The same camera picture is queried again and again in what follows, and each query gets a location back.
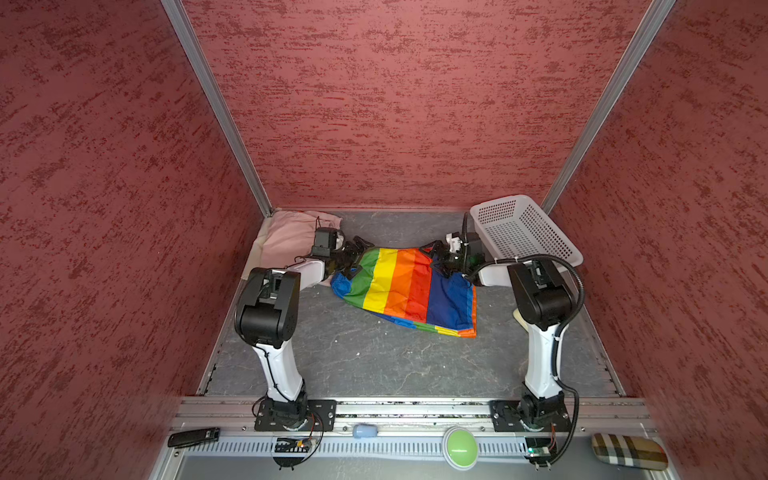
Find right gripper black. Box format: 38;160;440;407
420;239;471;277

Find colourful shorts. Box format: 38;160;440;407
331;248;477;338

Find pink shorts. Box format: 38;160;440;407
259;210;342;269

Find beige shorts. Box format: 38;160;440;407
241;232;268;281

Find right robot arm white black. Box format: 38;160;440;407
431;238;585;431

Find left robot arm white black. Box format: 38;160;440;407
233;236;374;430

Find white plastic laundry basket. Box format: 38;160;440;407
469;195;584;267

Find cream calculator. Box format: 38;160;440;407
513;309;530;333

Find small blue oval object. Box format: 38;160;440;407
352;423;378;439

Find green round button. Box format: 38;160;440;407
441;426;479;471

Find left circuit board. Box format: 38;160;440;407
272;437;316;470

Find circuit board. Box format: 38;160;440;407
272;437;316;470
524;437;558;469

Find right circuit board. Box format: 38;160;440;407
524;437;558;469

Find black flat remote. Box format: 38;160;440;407
167;427;221;449

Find plaid glasses case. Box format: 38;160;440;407
591;433;669;471

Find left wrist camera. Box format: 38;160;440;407
310;227;345;259

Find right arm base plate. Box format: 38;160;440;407
489;397;572;433

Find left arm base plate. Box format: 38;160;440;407
254;398;338;433

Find thick black cable conduit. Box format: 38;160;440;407
460;211;586;466

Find aluminium front rail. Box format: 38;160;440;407
170;396;658;438

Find aluminium corner post right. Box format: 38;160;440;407
541;0;676;214

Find aluminium corner post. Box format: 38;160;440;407
161;0;274;218
541;0;676;214

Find aluminium corner post left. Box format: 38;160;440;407
161;0;274;218

